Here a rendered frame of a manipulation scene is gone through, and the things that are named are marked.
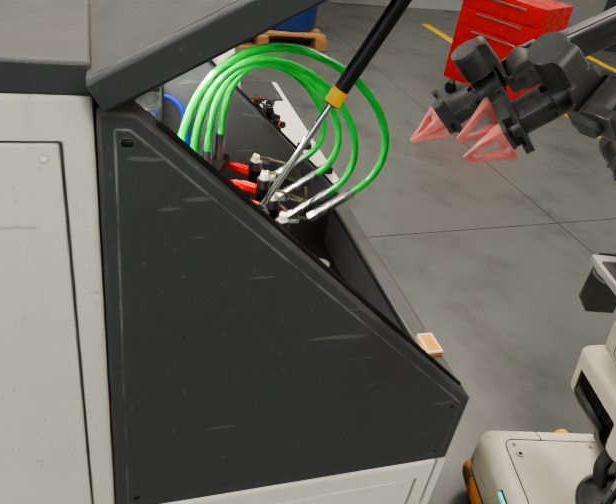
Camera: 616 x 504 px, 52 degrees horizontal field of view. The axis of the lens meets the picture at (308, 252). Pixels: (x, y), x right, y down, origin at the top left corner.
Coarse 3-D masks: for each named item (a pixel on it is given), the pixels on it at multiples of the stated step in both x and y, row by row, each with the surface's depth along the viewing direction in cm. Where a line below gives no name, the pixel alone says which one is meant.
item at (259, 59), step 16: (240, 64) 105; (288, 64) 107; (224, 80) 106; (320, 80) 110; (208, 96) 106; (352, 128) 118; (192, 144) 111; (352, 144) 120; (352, 160) 122; (320, 192) 125; (304, 208) 125
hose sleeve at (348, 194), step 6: (342, 192) 117; (348, 192) 116; (336, 198) 117; (342, 198) 116; (348, 198) 117; (324, 204) 117; (330, 204) 117; (336, 204) 117; (318, 210) 117; (324, 210) 117; (330, 210) 117; (318, 216) 117
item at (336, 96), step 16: (400, 0) 64; (384, 16) 65; (400, 16) 65; (384, 32) 65; (368, 48) 66; (352, 64) 67; (352, 80) 68; (336, 96) 69; (304, 144) 72; (272, 192) 75
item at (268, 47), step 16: (256, 48) 96; (272, 48) 96; (288, 48) 97; (304, 48) 98; (224, 64) 96; (336, 64) 101; (208, 80) 97; (368, 96) 106; (192, 112) 99; (384, 128) 110; (384, 144) 112; (384, 160) 114; (368, 176) 116
